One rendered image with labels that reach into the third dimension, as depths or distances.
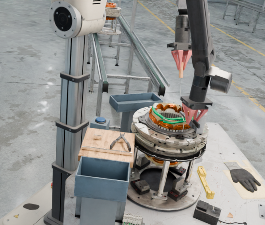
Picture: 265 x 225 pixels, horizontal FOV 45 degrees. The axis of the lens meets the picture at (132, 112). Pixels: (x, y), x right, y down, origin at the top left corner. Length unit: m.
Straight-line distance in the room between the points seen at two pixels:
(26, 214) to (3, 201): 0.53
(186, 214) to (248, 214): 0.28
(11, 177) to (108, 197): 1.76
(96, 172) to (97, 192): 0.11
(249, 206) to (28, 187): 1.70
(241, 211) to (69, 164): 0.84
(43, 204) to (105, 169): 1.04
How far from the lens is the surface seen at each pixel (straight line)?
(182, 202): 1.40
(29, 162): 2.91
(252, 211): 1.52
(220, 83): 1.10
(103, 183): 1.02
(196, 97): 1.14
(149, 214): 1.34
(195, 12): 1.00
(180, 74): 1.25
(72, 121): 1.55
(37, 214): 2.05
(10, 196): 2.58
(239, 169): 1.73
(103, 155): 1.11
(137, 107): 1.55
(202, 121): 1.27
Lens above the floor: 1.69
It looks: 26 degrees down
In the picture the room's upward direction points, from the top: 8 degrees clockwise
